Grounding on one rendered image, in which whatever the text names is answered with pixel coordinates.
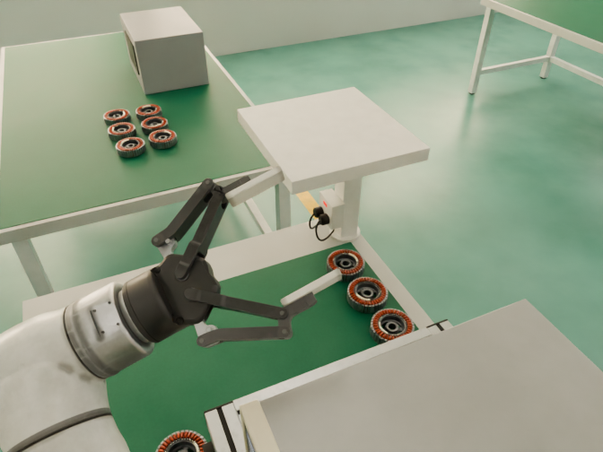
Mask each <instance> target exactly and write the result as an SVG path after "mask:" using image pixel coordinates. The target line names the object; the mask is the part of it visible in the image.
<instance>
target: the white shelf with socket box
mask: <svg viewBox="0 0 603 452"><path fill-rule="evenodd" d="M237 113H238V121H239V122H240V124H241V125H242V127H243V128H244V129H245V131H246V132H247V134H248V135H249V137H250V138H251V139H252V141H253V142H254V144H255V145H256V146H257V147H258V148H259V150H260V151H261V153H262V154H263V155H264V157H265V158H266V159H267V161H268V163H269V164H270V165H271V167H272V168H275V167H277V166H280V167H281V169H282V171H283V173H284V178H285V180H284V181H283V183H284V184H285V186H286V187H287V188H288V190H289V191H290V193H291V194H292V195H295V194H299V193H302V192H306V191H310V190H312V189H316V188H320V187H326V186H330V185H334V184H335V191H334V190H333V189H332V188H330V189H327V190H324V191H320V192H319V206H318V207H314V208H313V214H312V216H311V217H310V220H309V227H310V229H312V230H313V229H314V228H315V233H316V237H317V239H318V240H319V241H324V240H326V239H328V238H329V237H330V236H331V237H332V238H333V239H334V240H336V241H339V242H352V241H355V240H356V239H358V238H359V236H360V229H359V227H358V217H359V207H360V198H361V188H362V178H363V177H365V176H369V175H371V174H375V173H379V172H382V171H386V170H393V169H396V168H399V167H403V166H406V165H410V164H414V163H417V162H421V161H427V160H428V156H429V151H430V147H429V146H428V145H426V144H425V143H424V142H422V141H421V140H420V139H419V138H417V137H416V136H415V135H413V134H412V133H411V132H410V131H408V130H407V129H406V128H405V127H403V126H402V125H401V124H399V123H398V122H397V120H395V119H394V118H393V117H391V116H390V115H389V114H388V113H387V112H385V111H384V110H383V109H381V108H380V107H379V106H378V105H376V104H375V103H374V102H373V101H371V100H370V99H369V98H367V97H366V96H365V95H364V94H362V93H361V92H360V91H358V90H357V89H356V88H355V87H351V88H345V89H341V90H336V91H328V92H322V93H318V94H313V95H309V96H304V97H300V98H294V99H289V100H281V101H277V102H271V103H267V104H262V105H257V106H253V107H248V108H243V109H237ZM313 216H315V217H316V218H319V221H318V222H317V224H316V225H315V226H314V227H311V225H310V223H311V219H312V217H313ZM319 225H322V226H323V225H327V226H328V227H329V235H328V236H327V237H326V238H324V239H320V238H319V236H318V232H317V229H318V226H319Z"/></svg>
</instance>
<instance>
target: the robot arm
mask: <svg viewBox="0 0 603 452"><path fill-rule="evenodd" d="M284 180H285V178H284V173H283V171H282V169H281V167H280V166H277V167H275V168H273V169H271V170H269V171H268V172H266V173H264V174H262V175H260V176H258V177H256V178H254V179H252V180H250V178H249V176H246V177H243V178H240V179H238V180H237V181H234V182H232V183H231V184H230V185H228V186H226V187H221V186H218V185H217V184H216V183H214V182H213V180H212V179H211V178H206V179H205V180H204V181H203V182H202V183H201V185H200V186H199V187H198V188H197V190H196V191H195V193H194V194H193V195H192V196H191V197H190V198H189V199H188V201H187V202H186V203H185V204H184V206H183V207H182V208H181V210H180V211H179V212H178V214H177V215H176V216H175V217H174V219H173V220H172V221H171V223H170V224H169V225H168V227H167V228H166V229H164V230H162V231H161V232H159V233H158V234H156V235H155V236H153V237H152V241H151V242H152V244H153V245H154V246H156V247H157V248H158V249H159V251H160V252H161V254H162V256H163V258H164V259H163V260H162V262H161V263H160V264H159V265H157V266H156V267H154V268H151V269H149V270H147V271H145V272H144V273H142V274H139V275H138V276H136V277H134V278H133V279H131V280H129V281H127V282H125V283H124V285H123V284H121V283H118V282H111V283H109V284H107V285H105V286H104V287H102V288H100V289H98V290H97V291H94V292H92V293H91V294H89V295H87V296H85V297H83V298H81V299H79V300H76V301H74V302H72V303H71V304H70V305H68V306H66V307H64V308H61V309H57V310H53V311H49V312H44V313H41V314H39V315H37V316H35V317H31V318H29V319H27V320H25V321H23V322H21V323H20V324H18V325H16V326H13V327H11V328H9V329H8V330H6V331H4V332H3V333H1V334H0V448H1V449H2V451H3V452H130V450H129V448H128V446H127V443H126V441H125V439H124V438H123V436H122V435H121V433H120V431H119V429H118V427H117V424H116V423H115V421H114V419H113V416H112V413H111V410H110V408H109V400H108V394H107V383H106V378H109V377H112V376H114V375H116V374H118V373H119V372H120V371H121V370H123V369H125V368H127V367H128V366H130V365H132V364H134V363H136V362H137V361H140V360H141V359H143V358H145V357H146V356H148V355H150V354H151V353H152V352H153V349H154V343H159V342H160V341H162V340H164V339H166V338H168V337H170V336H171V335H174V334H176V333H177V332H179V331H180V330H182V329H184V328H186V327H188V326H195V328H196V331H197V336H198V338H197V345H199V346H201V347H205V348H211V347H213V346H216V345H217V344H219V343H223V342H239V341H264V340H288V339H290V338H292V336H293V330H292V319H293V317H295V316H296V315H298V314H300V313H302V312H303V311H304V310H306V309H309V308H311V307H312V306H314V305H315V304H316V303H317V300H316V298H315V296H314V294H316V293H318V292H319V291H322V290H324V289H326V288H327V287H328V286H330V285H332V284H334V283H336V282H338V281H340V280H342V279H341V278H342V273H341V272H340V270H339V269H335V270H334V271H332V272H330V273H328V274H326V275H324V276H322V277H320V278H319V279H317V280H316V281H314V282H311V283H309V284H308V285H306V286H304V287H302V288H300V289H299V290H298V291H295V292H293V293H291V294H290V295H288V296H286V297H284V298H282V299H281V300H280V301H281V303H282V305H283V307H277V306H273V305H268V304H264V303H260V302H255V301H251V300H243V299H238V298H233V297H229V296H225V295H222V294H220V292H221V288H222V287H221V285H220V283H219V282H218V281H217V280H216V279H215V277H214V272H213V268H212V267H211V265H210V264H209V263H208V262H207V261H206V260H205V257H206V255H207V251H208V248H209V245H210V243H211V241H212V239H213V237H214V234H215V232H216V230H217V228H218V225H219V223H220V221H221V219H222V217H223V214H224V212H225V210H226V207H227V205H228V203H230V204H231V205H232V207H235V206H237V205H239V204H242V203H243V202H245V201H247V200H249V199H250V198H252V197H254V196H256V195H258V194H260V193H262V192H264V191H266V190H268V189H269V188H270V187H273V186H275V185H277V184H279V183H281V182H282V181H284ZM206 207H207V208H206ZM205 208H206V210H205ZM204 210H205V214H204V216H203V218H202V220H201V222H200V224H199V226H198V228H197V231H196V233H195V236H194V238H193V239H192V240H191V241H190V242H189V243H188V246H187V248H186V250H185V253H184V255H178V254H173V252H174V250H175V248H177V246H178V242H179V241H180V240H181V239H182V238H183V237H184V236H185V234H186V233H187V232H188V230H189V229H190V228H191V226H192V225H193V224H194V222H195V221H196V220H197V218H198V217H199V216H200V214H201V213H202V212H203V211H204ZM213 308H218V309H226V310H232V311H236V312H240V313H245V314H250V315H254V316H258V317H266V318H271V319H275V320H278V326H254V327H232V328H219V329H218V328H217V327H216V326H213V325H207V324H206V323H205V322H206V320H207V319H208V317H209V315H210V313H211V311H212V309H213Z"/></svg>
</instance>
